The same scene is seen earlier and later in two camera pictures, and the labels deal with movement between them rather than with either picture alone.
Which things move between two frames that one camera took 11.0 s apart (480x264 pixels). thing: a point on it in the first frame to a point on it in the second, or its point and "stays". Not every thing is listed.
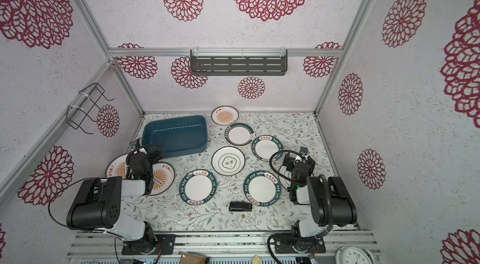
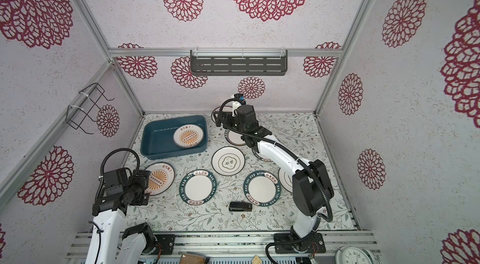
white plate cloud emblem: [228, 161] stays
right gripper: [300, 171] to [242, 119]
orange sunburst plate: [164, 174] stays
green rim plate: [262, 187] stays
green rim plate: [197, 187] stays
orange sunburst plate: [117, 166] to [188, 136]
